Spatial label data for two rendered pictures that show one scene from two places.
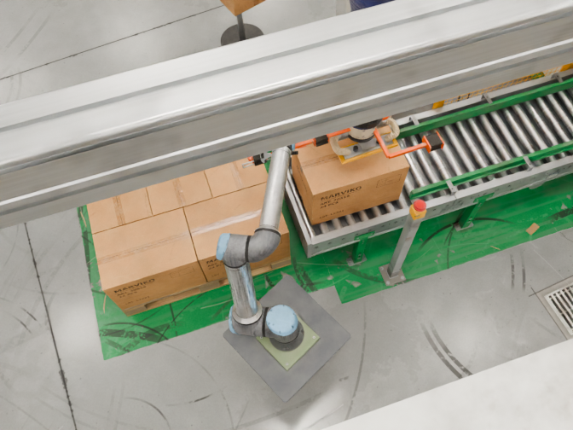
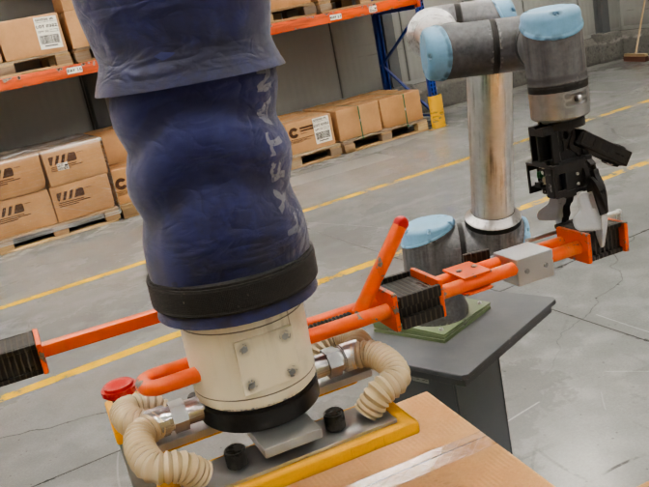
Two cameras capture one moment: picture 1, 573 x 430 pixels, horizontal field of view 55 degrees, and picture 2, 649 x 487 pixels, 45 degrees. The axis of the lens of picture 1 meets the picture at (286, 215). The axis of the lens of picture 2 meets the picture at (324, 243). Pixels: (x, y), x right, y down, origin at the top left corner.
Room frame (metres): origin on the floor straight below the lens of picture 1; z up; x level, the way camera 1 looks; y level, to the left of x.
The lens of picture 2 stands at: (2.81, -0.38, 1.65)
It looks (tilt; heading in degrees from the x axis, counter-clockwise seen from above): 16 degrees down; 176
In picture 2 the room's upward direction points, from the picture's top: 11 degrees counter-clockwise
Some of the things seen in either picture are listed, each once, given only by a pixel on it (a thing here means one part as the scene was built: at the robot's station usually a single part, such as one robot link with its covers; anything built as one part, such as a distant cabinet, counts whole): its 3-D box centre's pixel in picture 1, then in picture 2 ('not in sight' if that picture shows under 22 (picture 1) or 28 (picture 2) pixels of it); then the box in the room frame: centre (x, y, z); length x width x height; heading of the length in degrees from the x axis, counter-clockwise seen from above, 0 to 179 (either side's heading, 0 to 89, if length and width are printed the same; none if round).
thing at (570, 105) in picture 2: not in sight; (560, 104); (1.63, 0.11, 1.44); 0.10 x 0.09 x 0.05; 16
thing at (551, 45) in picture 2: not in sight; (552, 48); (1.62, 0.11, 1.53); 0.10 x 0.09 x 0.12; 170
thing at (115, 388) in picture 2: (419, 206); (120, 392); (1.36, -0.73, 1.02); 0.07 x 0.07 x 0.04
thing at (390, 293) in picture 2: (319, 136); (406, 299); (1.73, -0.20, 1.22); 0.10 x 0.08 x 0.06; 17
